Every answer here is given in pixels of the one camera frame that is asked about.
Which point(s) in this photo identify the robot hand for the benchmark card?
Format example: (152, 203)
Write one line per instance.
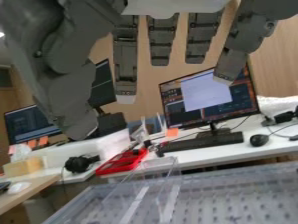
(61, 50)

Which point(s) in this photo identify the dark tilted screen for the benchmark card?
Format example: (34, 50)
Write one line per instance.
(103, 86)

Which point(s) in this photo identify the screen with orange notes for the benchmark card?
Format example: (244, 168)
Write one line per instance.
(27, 123)

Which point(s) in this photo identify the black box device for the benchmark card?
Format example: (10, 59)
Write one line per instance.
(111, 123)

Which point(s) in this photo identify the large white box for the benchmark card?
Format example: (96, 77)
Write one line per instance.
(80, 150)

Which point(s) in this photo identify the black headphones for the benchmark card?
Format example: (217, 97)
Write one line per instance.
(79, 164)

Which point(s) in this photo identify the wooden tissue box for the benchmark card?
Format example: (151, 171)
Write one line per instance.
(22, 166)

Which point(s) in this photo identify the wide screen on stand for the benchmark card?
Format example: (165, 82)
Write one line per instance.
(208, 100)

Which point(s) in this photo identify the red tray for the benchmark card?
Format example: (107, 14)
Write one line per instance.
(120, 163)

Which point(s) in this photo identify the long black keyboard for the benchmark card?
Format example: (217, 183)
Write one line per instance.
(204, 141)

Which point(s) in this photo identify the white mouse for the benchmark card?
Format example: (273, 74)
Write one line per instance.
(19, 187)

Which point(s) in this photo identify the clear box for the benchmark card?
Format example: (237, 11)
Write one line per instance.
(155, 176)

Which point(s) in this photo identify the wooden desk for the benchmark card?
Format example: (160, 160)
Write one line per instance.
(27, 201)

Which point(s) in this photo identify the white desk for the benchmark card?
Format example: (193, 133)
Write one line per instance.
(217, 155)

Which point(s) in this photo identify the black mouse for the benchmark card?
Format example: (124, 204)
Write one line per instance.
(258, 140)

